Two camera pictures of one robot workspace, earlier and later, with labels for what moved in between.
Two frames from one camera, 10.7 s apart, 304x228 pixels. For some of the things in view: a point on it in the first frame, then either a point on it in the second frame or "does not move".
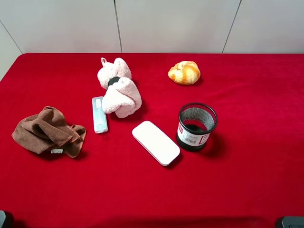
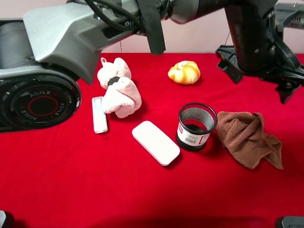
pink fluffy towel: x=122 y=97 does not move
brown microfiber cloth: x=48 y=131 -> x=243 y=137
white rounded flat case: x=156 y=143 does not move
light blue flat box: x=99 y=117 does not move
